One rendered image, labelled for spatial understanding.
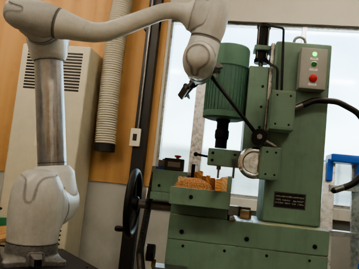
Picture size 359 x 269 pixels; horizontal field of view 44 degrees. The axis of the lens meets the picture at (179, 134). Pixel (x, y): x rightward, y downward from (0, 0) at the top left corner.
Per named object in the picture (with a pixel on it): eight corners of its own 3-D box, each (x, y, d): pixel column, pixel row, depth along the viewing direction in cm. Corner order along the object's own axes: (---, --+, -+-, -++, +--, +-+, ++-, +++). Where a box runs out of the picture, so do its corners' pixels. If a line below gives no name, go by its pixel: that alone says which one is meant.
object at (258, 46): (251, 65, 193) (255, 28, 195) (270, 66, 192) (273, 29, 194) (253, 60, 185) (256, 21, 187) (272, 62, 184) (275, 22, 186)
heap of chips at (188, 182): (174, 186, 164) (176, 175, 164) (212, 190, 163) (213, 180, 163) (172, 186, 155) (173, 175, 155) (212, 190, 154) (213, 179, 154)
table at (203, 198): (160, 196, 214) (161, 183, 215) (224, 203, 212) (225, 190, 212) (141, 200, 154) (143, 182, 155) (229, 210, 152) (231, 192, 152)
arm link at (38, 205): (-5, 243, 129) (3, 167, 130) (17, 233, 147) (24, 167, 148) (51, 248, 128) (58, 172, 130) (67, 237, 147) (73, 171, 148)
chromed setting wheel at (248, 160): (235, 177, 173) (238, 145, 174) (267, 180, 172) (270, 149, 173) (236, 177, 170) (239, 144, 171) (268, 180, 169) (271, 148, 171)
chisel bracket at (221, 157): (206, 168, 189) (208, 149, 190) (239, 172, 188) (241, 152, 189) (206, 167, 181) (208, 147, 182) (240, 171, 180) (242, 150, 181)
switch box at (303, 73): (295, 91, 175) (298, 51, 177) (321, 93, 175) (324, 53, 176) (298, 87, 169) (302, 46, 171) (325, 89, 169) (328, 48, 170)
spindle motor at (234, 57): (202, 120, 197) (209, 52, 200) (242, 124, 195) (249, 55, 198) (202, 114, 179) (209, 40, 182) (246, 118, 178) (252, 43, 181)
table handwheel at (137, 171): (136, 163, 199) (122, 173, 170) (180, 168, 198) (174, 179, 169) (131, 227, 201) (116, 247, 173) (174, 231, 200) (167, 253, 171)
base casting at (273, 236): (176, 227, 205) (178, 207, 206) (302, 241, 201) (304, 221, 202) (166, 238, 161) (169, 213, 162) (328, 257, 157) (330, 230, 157)
